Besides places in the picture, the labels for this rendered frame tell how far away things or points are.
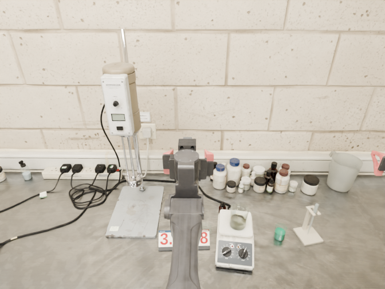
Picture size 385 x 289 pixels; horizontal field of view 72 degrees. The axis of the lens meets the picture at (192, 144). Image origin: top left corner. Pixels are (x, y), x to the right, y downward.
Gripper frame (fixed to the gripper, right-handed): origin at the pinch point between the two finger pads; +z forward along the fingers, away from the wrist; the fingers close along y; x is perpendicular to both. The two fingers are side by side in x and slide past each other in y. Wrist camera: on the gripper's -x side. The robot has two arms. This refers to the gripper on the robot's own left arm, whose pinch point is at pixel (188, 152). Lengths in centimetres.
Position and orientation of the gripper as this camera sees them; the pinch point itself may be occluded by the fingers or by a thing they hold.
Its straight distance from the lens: 79.8
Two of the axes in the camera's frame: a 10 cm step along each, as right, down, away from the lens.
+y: -10.0, -0.1, 0.1
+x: 0.0, 8.7, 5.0
